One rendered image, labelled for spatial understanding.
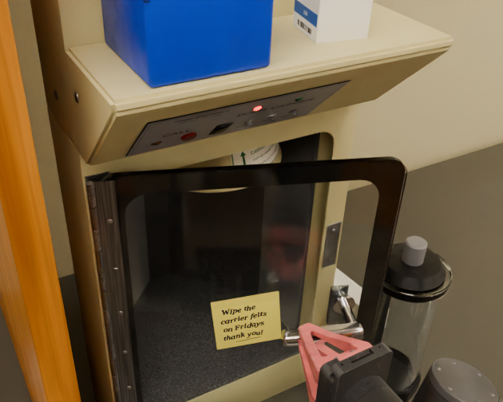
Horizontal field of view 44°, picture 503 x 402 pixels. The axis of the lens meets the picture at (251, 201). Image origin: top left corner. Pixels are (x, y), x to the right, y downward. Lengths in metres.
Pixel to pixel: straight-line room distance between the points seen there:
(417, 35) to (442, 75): 0.91
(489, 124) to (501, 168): 0.15
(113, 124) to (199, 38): 0.09
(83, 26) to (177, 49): 0.11
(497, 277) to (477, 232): 0.14
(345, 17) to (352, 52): 0.03
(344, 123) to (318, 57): 0.21
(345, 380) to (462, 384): 0.11
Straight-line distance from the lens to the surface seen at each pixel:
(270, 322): 0.72
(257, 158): 0.70
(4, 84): 0.44
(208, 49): 0.46
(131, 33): 0.46
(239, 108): 0.52
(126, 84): 0.46
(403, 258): 0.83
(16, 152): 0.46
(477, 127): 1.68
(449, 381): 0.54
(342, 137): 0.72
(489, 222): 1.40
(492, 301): 1.20
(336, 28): 0.55
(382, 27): 0.60
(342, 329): 0.69
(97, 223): 0.60
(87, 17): 0.53
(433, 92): 1.50
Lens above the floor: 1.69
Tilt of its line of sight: 34 degrees down
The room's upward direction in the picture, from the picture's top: 3 degrees clockwise
